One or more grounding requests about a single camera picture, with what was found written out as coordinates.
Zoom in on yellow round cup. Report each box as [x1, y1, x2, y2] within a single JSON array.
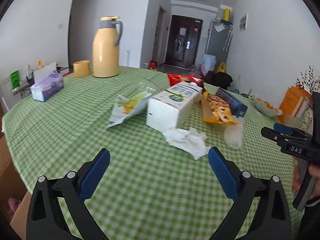
[[73, 60, 90, 78]]

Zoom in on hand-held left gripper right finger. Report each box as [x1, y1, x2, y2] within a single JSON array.
[[208, 146, 292, 240]]

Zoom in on person's right hand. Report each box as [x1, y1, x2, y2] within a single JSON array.
[[292, 161, 320, 193]]

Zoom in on black bag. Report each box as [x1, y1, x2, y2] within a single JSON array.
[[205, 71, 233, 90]]

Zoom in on green folder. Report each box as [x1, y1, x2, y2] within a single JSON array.
[[9, 70, 20, 89]]

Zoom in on large brown cardboard box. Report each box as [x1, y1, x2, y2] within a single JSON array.
[[0, 135, 32, 230]]

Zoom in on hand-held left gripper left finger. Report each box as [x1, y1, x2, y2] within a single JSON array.
[[26, 148, 111, 240]]

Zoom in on purple tissue pack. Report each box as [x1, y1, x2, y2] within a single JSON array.
[[30, 71, 64, 102]]

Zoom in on blue plastic bag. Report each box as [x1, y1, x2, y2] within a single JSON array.
[[201, 54, 217, 74]]

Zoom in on dried flower branches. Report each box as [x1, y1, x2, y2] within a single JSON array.
[[296, 66, 320, 93]]

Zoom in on white bowl with orange peels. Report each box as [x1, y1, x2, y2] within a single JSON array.
[[252, 96, 283, 117]]

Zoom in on orange paper bag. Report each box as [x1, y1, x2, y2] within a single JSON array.
[[279, 86, 313, 124]]

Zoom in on pink slipper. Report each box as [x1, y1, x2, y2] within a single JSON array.
[[8, 197, 22, 212]]

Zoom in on white flat box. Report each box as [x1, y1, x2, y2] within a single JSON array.
[[33, 62, 57, 83]]

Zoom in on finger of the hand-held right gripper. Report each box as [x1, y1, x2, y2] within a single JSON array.
[[273, 122, 308, 137], [261, 127, 285, 146]]

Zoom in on torn white-yellow wrapper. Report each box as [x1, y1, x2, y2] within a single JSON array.
[[106, 86, 153, 130]]

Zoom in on grey refrigerator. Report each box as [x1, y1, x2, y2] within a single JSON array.
[[205, 19, 233, 63]]

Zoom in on yellow thermos jug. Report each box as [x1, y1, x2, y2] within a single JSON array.
[[92, 16, 124, 78]]

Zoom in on blue cardboard box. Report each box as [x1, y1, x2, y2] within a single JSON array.
[[215, 87, 248, 117]]

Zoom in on white milk carton box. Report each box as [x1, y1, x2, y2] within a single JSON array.
[[146, 81, 203, 132]]

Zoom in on red snack bag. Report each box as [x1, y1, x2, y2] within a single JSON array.
[[167, 73, 205, 88]]

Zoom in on yellow snack bag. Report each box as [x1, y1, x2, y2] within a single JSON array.
[[199, 92, 244, 125]]

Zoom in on green checkered tablecloth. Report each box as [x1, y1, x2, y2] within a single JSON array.
[[2, 66, 313, 240]]

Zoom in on white tissue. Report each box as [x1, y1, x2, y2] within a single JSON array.
[[162, 127, 211, 160]]

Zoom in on clear plastic cup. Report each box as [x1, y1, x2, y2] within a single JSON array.
[[223, 124, 244, 148]]

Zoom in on side table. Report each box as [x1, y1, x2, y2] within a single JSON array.
[[10, 66, 69, 95]]

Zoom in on dark wooden door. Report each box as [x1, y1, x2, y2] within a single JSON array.
[[164, 15, 202, 68]]

